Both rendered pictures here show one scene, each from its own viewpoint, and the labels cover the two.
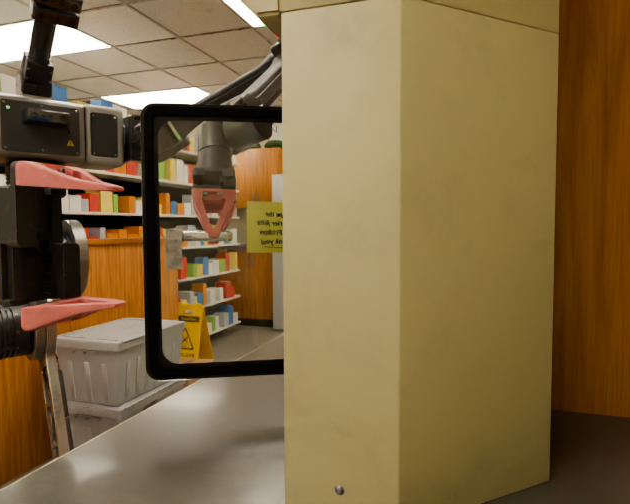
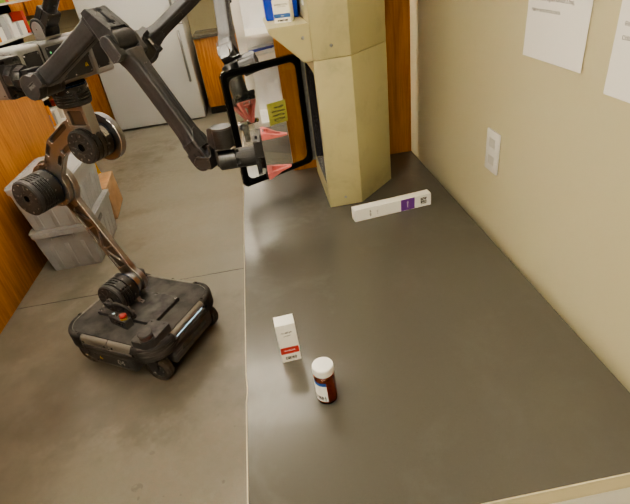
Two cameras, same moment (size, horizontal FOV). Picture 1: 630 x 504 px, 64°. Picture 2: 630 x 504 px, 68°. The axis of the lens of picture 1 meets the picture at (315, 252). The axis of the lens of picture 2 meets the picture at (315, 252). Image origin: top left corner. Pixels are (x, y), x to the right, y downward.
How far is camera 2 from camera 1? 1.11 m
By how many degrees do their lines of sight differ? 36
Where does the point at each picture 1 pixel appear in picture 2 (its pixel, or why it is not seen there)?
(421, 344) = (362, 152)
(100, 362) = not seen: hidden behind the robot
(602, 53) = (392, 14)
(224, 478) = (304, 206)
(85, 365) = not seen: hidden behind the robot
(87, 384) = (51, 215)
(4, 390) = not seen: outside the picture
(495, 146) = (373, 87)
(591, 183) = (391, 68)
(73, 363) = not seen: hidden behind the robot
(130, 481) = (278, 216)
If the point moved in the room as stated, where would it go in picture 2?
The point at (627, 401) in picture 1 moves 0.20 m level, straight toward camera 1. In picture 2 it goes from (406, 146) to (409, 165)
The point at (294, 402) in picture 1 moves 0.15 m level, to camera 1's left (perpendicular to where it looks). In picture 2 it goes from (330, 177) to (288, 191)
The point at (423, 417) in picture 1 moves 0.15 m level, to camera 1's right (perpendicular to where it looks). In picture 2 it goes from (364, 171) to (402, 159)
